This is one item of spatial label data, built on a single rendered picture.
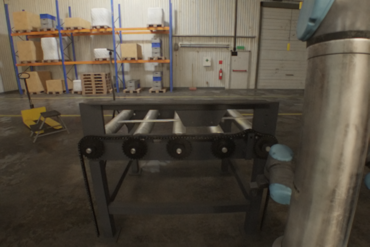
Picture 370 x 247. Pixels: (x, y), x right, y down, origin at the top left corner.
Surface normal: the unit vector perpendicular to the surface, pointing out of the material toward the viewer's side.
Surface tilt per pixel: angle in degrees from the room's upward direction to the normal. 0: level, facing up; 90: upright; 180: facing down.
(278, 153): 19
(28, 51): 90
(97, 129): 90
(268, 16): 90
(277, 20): 90
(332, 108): 82
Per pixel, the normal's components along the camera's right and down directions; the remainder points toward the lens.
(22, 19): 0.03, 0.25
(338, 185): -0.35, 0.06
